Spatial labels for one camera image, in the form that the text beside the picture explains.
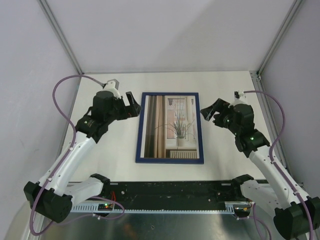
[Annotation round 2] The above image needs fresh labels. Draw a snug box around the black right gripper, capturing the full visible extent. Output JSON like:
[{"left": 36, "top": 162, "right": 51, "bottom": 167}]
[{"left": 200, "top": 98, "right": 240, "bottom": 136}]

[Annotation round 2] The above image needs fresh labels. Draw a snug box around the wooden picture frame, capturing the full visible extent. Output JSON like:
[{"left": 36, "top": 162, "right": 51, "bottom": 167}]
[{"left": 135, "top": 91, "right": 205, "bottom": 165}]

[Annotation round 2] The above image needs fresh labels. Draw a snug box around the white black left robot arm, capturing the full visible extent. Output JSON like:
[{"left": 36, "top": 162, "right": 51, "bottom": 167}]
[{"left": 23, "top": 90, "right": 141, "bottom": 223}]

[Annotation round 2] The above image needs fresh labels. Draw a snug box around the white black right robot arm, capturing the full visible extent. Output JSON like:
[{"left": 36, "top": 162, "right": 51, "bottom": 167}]
[{"left": 200, "top": 98, "right": 320, "bottom": 240}]

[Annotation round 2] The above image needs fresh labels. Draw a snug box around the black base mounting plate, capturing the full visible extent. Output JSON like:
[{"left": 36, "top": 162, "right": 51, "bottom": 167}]
[{"left": 99, "top": 180, "right": 248, "bottom": 211}]

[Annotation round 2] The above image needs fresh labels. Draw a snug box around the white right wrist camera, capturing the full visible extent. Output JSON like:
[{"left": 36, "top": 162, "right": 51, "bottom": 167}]
[{"left": 232, "top": 91, "right": 248, "bottom": 106}]

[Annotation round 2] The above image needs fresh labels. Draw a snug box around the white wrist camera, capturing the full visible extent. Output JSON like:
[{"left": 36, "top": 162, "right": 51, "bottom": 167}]
[
  {"left": 103, "top": 78, "right": 121, "bottom": 99},
  {"left": 232, "top": 91, "right": 248, "bottom": 106}
]

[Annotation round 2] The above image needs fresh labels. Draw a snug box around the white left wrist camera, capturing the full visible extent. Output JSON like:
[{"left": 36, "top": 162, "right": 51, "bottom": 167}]
[{"left": 103, "top": 78, "right": 121, "bottom": 99}]

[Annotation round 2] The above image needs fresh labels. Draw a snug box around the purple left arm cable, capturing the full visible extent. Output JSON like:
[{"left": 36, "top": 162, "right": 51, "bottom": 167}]
[{"left": 29, "top": 74, "right": 126, "bottom": 237}]

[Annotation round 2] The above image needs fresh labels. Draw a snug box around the right side aluminium rail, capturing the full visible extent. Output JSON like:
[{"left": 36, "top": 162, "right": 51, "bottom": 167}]
[{"left": 249, "top": 70, "right": 290, "bottom": 172}]

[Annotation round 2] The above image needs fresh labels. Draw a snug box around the aluminium rail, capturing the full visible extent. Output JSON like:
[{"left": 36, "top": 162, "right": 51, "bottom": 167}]
[
  {"left": 67, "top": 181, "right": 305, "bottom": 193},
  {"left": 249, "top": 70, "right": 290, "bottom": 172}
]

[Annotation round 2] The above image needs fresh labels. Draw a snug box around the aluminium front rail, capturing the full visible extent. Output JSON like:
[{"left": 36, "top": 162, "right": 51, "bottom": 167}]
[{"left": 67, "top": 181, "right": 305, "bottom": 193}]

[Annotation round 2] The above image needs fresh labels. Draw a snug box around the grey slotted cable duct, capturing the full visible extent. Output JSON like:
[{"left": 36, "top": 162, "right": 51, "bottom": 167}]
[{"left": 71, "top": 201, "right": 236, "bottom": 215}]

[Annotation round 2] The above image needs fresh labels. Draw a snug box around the right aluminium corner post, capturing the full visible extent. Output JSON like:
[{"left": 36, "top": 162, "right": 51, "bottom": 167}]
[{"left": 256, "top": 0, "right": 306, "bottom": 76}]

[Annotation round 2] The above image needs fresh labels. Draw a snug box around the aluminium corner post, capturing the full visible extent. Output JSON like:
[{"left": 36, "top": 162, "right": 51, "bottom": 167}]
[
  {"left": 256, "top": 0, "right": 306, "bottom": 76},
  {"left": 37, "top": 0, "right": 84, "bottom": 74}
]

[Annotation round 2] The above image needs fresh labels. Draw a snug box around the left aluminium corner post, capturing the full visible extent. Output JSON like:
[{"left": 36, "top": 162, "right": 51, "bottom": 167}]
[{"left": 37, "top": 0, "right": 84, "bottom": 74}]

